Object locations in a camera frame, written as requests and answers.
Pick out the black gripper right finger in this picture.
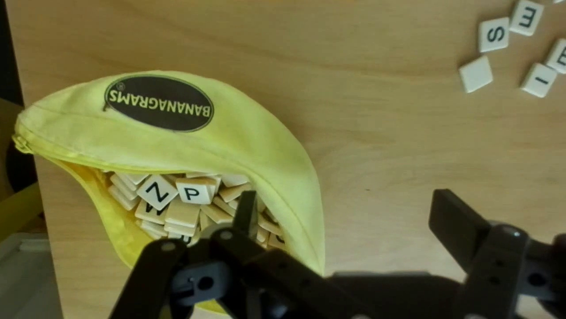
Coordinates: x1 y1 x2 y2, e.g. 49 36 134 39
427 190 491 271

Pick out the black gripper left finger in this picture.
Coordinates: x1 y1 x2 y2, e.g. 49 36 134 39
233 192 257 239

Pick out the yellow banana-shaped zip bag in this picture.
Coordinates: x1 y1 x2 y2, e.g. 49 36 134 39
13 71 325 273

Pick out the letter tile P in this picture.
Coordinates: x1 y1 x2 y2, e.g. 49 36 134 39
176 183 211 206

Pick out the letter tile N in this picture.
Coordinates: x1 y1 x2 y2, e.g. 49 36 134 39
135 174 178 211

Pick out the blank white letter tile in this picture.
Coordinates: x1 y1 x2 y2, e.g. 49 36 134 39
457 55 493 94

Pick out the letter tile I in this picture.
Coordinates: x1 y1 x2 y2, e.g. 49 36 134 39
521 62 556 98

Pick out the letter tile at right edge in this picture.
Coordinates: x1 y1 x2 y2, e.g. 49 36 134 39
546 39 566 75

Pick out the letter tile S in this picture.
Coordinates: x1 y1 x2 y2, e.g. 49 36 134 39
477 18 509 53

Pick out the letter tile E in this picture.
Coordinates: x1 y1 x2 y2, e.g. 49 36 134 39
509 0 544 37

